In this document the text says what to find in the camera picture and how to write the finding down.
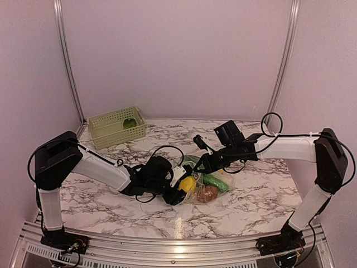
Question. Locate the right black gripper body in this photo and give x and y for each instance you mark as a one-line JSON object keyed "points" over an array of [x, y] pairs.
{"points": [[229, 157]]}

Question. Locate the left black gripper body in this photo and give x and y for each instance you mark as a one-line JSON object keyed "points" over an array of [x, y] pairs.
{"points": [[172, 199]]}

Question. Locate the yellow fake lemon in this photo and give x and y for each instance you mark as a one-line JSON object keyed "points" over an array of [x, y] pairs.
{"points": [[188, 184]]}

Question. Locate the clear polka dot zip bag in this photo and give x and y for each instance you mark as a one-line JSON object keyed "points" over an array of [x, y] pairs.
{"points": [[227, 178]]}

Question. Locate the green fake pepper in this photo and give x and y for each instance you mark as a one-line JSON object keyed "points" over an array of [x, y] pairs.
{"points": [[129, 123]]}

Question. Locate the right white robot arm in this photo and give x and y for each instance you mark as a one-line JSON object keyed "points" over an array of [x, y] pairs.
{"points": [[317, 160]]}

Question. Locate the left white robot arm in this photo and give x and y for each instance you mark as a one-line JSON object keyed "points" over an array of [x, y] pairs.
{"points": [[56, 159]]}

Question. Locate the green fake cucumber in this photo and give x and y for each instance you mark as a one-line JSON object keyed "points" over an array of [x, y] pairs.
{"points": [[210, 180]]}

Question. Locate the brown fake potato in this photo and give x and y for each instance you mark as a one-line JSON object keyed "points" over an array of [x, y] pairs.
{"points": [[206, 194]]}

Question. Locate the pale green plastic basket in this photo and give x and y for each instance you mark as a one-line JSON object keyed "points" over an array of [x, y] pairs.
{"points": [[106, 130]]}

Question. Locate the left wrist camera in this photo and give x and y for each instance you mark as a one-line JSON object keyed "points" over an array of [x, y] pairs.
{"points": [[179, 173]]}

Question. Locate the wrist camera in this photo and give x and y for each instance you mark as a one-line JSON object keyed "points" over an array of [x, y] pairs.
{"points": [[179, 173], [203, 144]]}

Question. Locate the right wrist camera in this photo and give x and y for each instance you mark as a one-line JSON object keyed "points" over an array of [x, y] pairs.
{"points": [[203, 144]]}

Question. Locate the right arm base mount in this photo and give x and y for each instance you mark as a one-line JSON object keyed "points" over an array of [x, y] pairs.
{"points": [[289, 239]]}

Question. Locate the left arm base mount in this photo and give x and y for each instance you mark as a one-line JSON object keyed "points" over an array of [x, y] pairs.
{"points": [[71, 246]]}

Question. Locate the front aluminium rail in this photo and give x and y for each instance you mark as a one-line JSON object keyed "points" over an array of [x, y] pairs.
{"points": [[106, 250]]}

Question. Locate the right aluminium frame post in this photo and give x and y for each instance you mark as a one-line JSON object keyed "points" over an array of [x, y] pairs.
{"points": [[286, 54]]}

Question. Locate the aluminium frame post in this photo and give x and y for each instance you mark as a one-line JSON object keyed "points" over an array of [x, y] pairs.
{"points": [[59, 17], [286, 54]]}

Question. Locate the left aluminium frame post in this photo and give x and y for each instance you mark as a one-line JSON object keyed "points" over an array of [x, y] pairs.
{"points": [[59, 17]]}

